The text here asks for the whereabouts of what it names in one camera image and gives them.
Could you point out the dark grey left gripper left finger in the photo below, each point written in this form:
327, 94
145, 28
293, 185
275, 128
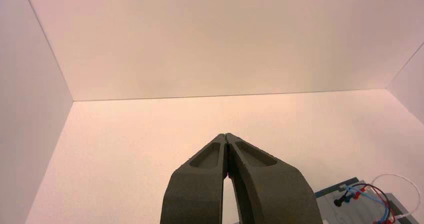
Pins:
195, 189

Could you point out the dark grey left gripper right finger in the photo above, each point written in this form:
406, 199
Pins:
268, 192

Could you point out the grey and teal task box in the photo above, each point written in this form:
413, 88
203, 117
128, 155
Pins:
356, 209

